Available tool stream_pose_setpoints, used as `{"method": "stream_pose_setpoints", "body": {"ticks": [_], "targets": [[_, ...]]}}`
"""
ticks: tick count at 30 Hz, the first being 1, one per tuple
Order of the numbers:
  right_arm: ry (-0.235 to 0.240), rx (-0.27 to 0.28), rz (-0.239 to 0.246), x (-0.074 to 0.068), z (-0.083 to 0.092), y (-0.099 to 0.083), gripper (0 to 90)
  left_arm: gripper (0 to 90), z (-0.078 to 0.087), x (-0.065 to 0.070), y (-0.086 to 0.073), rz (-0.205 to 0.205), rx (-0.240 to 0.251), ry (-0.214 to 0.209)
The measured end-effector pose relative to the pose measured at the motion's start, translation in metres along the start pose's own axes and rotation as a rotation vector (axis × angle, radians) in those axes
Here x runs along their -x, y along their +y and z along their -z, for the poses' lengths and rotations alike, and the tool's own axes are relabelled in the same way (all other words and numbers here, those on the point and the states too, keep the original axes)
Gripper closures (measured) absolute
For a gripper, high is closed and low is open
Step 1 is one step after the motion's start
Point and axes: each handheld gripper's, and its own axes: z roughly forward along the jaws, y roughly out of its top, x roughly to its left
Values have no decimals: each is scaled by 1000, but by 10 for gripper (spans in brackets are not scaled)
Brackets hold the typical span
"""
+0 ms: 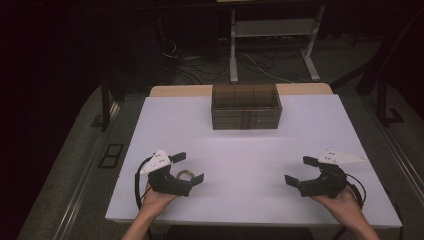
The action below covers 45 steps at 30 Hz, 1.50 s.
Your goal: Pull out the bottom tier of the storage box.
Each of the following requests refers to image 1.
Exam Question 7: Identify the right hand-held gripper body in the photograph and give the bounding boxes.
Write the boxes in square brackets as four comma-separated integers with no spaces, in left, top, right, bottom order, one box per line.
[297,148,368,199]

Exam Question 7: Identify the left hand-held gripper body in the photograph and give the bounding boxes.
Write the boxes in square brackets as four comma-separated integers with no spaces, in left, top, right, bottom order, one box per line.
[139,149,194,198]

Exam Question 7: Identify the tan rubber band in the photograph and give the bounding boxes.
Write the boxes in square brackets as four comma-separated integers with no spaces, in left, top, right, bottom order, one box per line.
[175,169,196,183]

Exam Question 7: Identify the smoked transparent drawer box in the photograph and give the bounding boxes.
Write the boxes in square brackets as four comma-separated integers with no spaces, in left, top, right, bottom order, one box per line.
[210,83,284,131]

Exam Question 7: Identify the person's left hand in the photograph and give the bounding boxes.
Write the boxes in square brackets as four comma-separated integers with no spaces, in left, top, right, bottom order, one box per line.
[139,180,180,218]

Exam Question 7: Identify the person's right hand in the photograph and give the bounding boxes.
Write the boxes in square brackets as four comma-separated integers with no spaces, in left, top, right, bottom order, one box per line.
[311,185,365,228]

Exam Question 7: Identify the black metal stand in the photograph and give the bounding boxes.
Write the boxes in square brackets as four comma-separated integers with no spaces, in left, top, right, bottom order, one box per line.
[90,73,127,132]
[375,79,406,128]

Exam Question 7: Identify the grey metal stand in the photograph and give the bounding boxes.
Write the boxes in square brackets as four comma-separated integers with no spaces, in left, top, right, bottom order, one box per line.
[228,5,326,84]

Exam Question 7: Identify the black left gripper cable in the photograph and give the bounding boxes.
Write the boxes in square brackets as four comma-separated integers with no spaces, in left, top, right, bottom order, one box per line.
[134,157,154,211]

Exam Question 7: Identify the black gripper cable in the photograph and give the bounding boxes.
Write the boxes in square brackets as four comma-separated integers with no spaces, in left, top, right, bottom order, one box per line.
[344,173,368,210]
[134,157,154,211]

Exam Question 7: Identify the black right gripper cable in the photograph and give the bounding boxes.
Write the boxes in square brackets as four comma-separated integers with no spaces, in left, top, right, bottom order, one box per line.
[344,173,368,210]

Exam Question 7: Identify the metal floor rail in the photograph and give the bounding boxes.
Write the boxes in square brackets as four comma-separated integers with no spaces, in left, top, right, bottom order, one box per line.
[374,121,424,206]
[52,99,122,240]

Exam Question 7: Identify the tangle of floor cables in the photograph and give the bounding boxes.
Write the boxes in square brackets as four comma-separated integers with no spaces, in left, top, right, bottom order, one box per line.
[159,35,303,85]

